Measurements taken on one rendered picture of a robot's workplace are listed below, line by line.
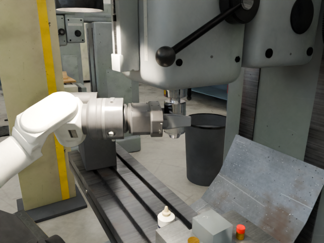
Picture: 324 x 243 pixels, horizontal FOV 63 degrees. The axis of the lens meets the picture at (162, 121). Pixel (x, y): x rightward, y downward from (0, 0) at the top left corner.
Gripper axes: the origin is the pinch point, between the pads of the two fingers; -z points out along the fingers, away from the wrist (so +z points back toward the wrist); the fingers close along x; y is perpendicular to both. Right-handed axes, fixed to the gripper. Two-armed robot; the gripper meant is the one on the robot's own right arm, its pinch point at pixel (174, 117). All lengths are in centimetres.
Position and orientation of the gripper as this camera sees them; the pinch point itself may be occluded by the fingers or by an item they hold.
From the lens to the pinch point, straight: 58.0
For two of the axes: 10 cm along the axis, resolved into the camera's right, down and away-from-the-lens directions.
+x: -1.0, -3.0, 9.5
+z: -10.0, 0.2, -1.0
